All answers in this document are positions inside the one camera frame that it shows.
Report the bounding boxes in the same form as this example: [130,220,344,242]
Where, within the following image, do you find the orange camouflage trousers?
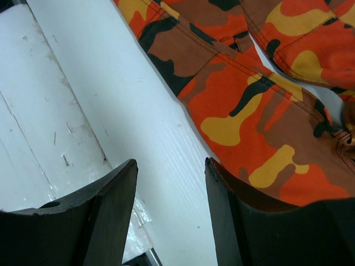
[115,1,354,206]

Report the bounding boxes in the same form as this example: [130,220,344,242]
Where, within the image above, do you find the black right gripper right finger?
[205,158,354,265]

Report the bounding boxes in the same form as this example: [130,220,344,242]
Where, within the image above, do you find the aluminium side rail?
[123,248,163,266]

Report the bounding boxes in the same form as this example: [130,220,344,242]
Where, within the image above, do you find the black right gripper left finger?
[1,159,138,265]

